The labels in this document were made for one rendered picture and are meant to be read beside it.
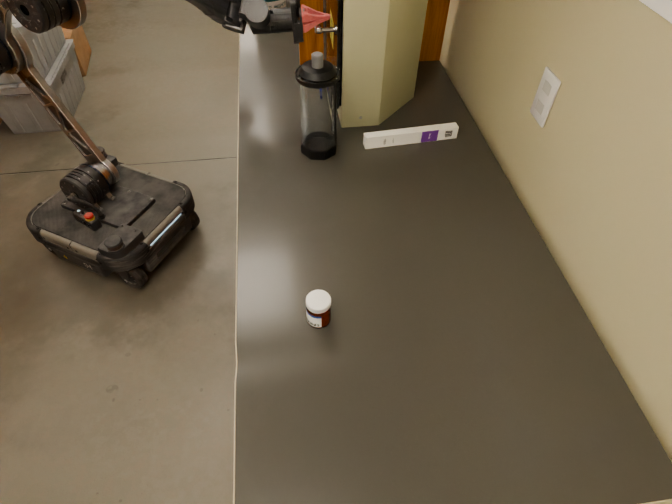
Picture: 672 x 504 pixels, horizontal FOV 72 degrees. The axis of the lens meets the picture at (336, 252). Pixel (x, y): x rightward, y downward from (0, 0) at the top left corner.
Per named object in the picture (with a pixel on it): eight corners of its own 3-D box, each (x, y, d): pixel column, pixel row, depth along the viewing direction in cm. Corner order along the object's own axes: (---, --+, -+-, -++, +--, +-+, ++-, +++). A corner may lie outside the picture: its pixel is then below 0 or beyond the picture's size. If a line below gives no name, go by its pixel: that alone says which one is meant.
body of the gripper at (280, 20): (297, 2, 114) (267, 4, 114) (301, 44, 122) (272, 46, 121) (296, -8, 119) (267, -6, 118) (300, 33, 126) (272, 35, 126)
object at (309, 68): (338, 72, 116) (338, 45, 111) (334, 91, 110) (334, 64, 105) (302, 69, 117) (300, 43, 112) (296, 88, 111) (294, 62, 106)
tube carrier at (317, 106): (339, 135, 131) (341, 61, 115) (337, 158, 124) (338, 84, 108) (301, 133, 132) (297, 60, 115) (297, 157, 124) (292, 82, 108)
